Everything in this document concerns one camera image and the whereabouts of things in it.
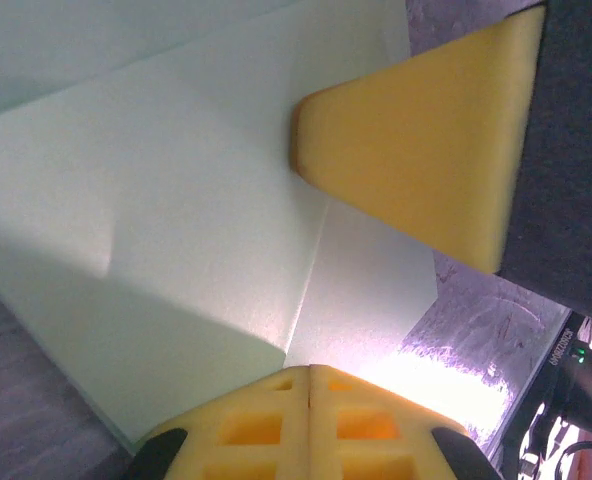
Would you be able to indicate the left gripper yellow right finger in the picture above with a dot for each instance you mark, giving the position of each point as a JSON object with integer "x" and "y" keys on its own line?
{"x": 366, "y": 440}

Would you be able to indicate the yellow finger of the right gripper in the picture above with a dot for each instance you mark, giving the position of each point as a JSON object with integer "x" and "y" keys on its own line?
{"x": 416, "y": 150}

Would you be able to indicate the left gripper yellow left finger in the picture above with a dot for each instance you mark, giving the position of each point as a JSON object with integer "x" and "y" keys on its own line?
{"x": 256, "y": 440}

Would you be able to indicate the light green cloth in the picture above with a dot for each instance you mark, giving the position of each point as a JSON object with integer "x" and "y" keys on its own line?
{"x": 151, "y": 200}

